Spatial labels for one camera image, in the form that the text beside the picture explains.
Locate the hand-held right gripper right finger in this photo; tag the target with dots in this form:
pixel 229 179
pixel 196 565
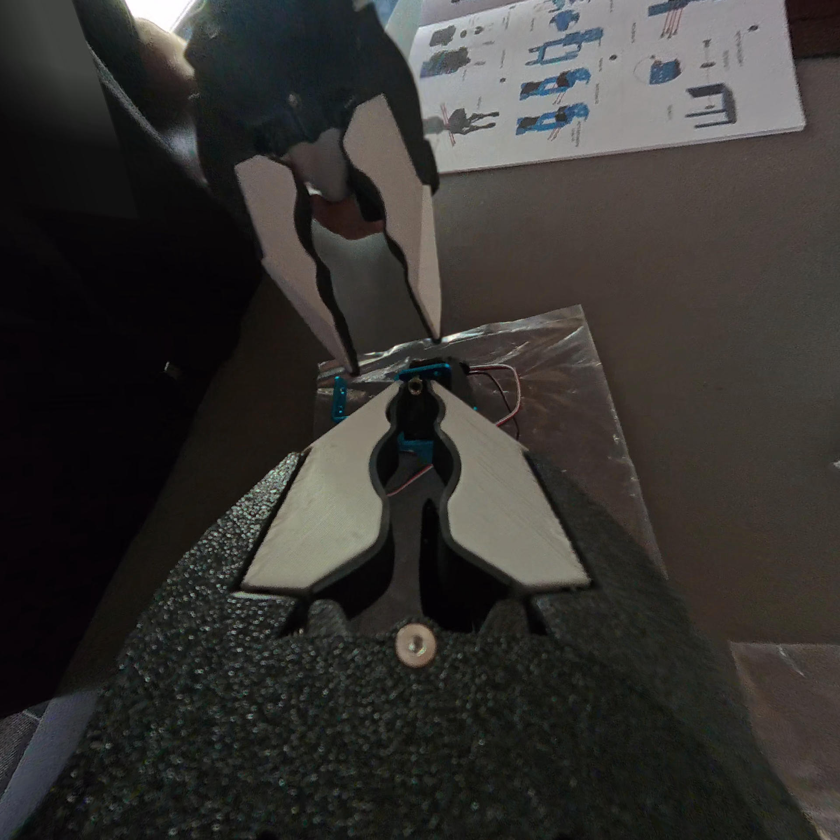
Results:
pixel 512 518

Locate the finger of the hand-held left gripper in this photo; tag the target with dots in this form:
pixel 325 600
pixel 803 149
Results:
pixel 400 197
pixel 275 223

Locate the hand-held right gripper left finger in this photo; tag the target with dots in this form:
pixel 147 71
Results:
pixel 315 518

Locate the blue perforated metal bracket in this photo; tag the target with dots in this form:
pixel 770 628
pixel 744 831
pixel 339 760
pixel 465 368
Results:
pixel 341 400

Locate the person's left forearm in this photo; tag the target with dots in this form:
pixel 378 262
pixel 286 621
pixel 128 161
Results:
pixel 164 59

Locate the person's left hand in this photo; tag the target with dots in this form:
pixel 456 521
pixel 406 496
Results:
pixel 344 223

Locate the large clear plastic bag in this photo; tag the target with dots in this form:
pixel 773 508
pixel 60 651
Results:
pixel 571 394

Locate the white instruction manual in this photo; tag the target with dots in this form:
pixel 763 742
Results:
pixel 623 85

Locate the pile of clear screw bags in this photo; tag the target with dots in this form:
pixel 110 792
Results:
pixel 794 735

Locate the dark brown flat case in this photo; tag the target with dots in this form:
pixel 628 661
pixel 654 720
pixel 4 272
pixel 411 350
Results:
pixel 817 26

